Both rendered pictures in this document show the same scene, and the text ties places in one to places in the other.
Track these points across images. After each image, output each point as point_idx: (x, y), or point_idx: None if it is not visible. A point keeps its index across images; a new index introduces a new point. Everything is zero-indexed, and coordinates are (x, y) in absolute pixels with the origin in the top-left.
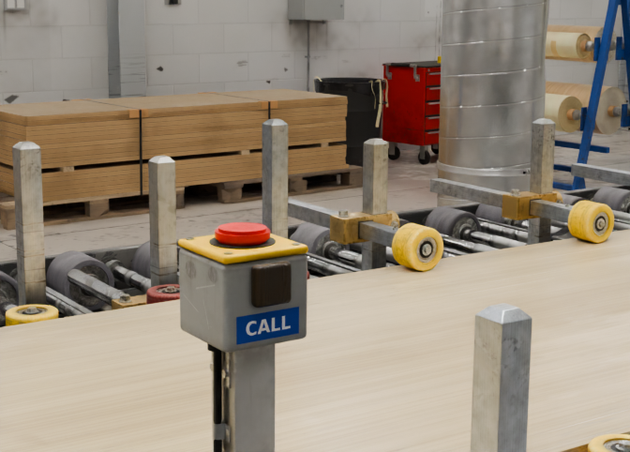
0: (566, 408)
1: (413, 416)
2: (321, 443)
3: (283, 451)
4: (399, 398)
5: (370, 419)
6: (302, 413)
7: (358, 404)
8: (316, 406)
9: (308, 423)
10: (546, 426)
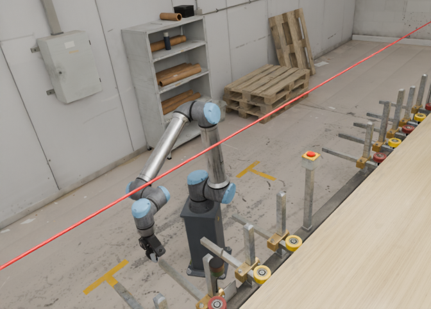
0: (279, 297)
1: (319, 281)
2: (333, 260)
3: (338, 254)
4: (328, 292)
5: (328, 276)
6: (348, 275)
7: (337, 285)
8: (347, 281)
9: (342, 270)
10: (283, 283)
